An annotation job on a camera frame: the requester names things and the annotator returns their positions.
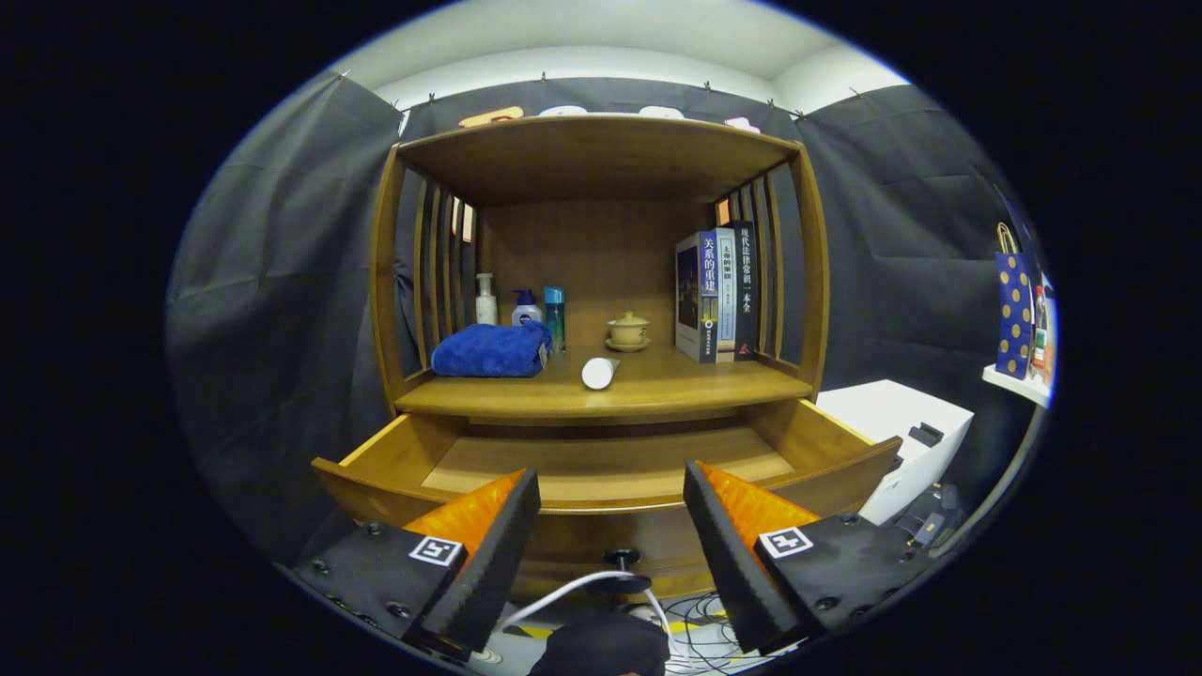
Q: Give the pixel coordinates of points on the blue spined book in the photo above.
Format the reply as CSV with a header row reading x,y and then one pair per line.
x,y
693,296

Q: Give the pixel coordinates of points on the beige saucer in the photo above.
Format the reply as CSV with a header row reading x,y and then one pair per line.
x,y
628,347

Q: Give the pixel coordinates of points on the pale spined book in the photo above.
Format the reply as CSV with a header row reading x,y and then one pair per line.
x,y
726,296

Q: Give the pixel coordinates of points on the white green tube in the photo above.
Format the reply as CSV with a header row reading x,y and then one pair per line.
x,y
599,373

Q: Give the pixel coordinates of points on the white box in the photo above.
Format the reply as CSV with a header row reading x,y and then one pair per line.
x,y
883,413

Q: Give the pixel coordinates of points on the wooden cabinet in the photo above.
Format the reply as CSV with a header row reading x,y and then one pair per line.
x,y
582,160

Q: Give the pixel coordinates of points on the wooden drawer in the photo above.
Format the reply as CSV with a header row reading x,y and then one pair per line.
x,y
601,465

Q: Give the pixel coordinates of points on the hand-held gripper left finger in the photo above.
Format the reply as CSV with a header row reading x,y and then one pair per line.
x,y
488,563

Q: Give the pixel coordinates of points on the black spined book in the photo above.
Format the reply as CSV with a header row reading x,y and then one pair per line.
x,y
746,291

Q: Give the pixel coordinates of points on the white pump bottle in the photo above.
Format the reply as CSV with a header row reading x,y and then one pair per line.
x,y
486,305

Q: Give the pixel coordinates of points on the small black block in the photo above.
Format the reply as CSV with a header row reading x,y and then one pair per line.
x,y
926,435

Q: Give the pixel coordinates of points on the blue folded towel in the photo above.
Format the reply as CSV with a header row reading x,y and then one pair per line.
x,y
488,352

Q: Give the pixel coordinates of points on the blue gold-dotted gift bag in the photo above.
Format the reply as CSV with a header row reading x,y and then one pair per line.
x,y
1014,314

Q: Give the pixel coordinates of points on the teal bottle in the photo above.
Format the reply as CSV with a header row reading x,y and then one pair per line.
x,y
555,319

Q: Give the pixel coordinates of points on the black electronic device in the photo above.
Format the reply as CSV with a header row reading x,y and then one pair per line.
x,y
930,521

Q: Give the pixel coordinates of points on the beige lidded teacup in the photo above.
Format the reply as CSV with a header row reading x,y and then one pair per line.
x,y
628,330

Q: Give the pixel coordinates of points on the white bottle blue cap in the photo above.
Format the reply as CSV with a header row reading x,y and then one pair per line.
x,y
526,313

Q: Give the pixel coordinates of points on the white side table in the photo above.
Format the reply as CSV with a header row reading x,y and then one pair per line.
x,y
1014,383

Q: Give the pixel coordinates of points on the dark rounded object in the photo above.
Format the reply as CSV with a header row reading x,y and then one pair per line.
x,y
601,648

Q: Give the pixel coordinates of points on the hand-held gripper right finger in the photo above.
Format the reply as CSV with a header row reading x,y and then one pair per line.
x,y
732,563

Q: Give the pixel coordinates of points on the wooden countertop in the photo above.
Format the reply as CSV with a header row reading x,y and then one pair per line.
x,y
657,380

